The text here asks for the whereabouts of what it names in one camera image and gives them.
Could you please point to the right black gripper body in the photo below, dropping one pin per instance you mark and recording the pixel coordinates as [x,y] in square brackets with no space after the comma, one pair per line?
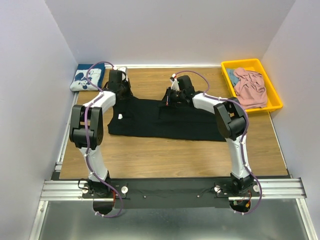
[176,97]

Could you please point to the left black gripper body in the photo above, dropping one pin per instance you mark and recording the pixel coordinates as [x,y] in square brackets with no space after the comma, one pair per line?
[125,88]

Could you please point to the black t-shirt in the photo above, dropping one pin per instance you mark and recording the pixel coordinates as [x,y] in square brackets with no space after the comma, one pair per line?
[136,117]

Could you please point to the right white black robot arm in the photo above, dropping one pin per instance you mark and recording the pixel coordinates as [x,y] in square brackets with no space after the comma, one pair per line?
[232,123]

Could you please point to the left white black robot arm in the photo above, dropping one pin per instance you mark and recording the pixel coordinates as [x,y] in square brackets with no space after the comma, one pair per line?
[86,131]

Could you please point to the folded blue cartoon t-shirt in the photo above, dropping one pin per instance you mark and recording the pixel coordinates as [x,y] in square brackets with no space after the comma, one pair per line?
[83,81]

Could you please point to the light blue garment in bin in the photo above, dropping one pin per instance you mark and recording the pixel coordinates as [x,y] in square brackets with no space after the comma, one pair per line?
[233,79]

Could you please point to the pink t-shirt in bin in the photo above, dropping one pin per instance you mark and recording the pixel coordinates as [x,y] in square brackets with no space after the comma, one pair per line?
[250,90]

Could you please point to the yellow plastic bin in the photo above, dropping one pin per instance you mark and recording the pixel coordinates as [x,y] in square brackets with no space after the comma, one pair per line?
[274,101]

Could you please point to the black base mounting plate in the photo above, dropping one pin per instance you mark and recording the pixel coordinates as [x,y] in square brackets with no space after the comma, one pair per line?
[172,202]

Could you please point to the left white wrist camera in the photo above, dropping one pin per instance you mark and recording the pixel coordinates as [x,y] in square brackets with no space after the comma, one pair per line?
[118,74]

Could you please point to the aluminium frame rail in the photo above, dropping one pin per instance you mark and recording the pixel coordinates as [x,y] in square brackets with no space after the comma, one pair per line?
[272,188]

